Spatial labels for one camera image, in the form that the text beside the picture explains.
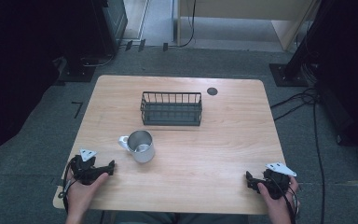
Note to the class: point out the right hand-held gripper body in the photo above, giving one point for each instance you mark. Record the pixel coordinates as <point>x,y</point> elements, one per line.
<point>276,185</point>

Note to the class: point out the round dark table grommet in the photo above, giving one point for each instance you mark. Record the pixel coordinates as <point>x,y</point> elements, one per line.
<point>212,91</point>

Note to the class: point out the light wooden cabinet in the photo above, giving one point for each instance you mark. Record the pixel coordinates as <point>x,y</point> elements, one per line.
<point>248,9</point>

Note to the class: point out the person's right hand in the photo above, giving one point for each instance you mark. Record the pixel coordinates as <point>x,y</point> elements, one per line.
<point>275,203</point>

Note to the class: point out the person's left hand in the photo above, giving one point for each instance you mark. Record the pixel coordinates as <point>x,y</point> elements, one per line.
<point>82,194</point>

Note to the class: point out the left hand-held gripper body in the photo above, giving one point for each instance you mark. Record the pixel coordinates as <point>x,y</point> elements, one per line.
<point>85,171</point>

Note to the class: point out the dark grey cabinet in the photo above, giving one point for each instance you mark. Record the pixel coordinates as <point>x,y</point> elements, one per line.
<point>116,18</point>

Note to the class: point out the black stand with square base plate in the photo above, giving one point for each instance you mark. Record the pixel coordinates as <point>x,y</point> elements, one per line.
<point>289,74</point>

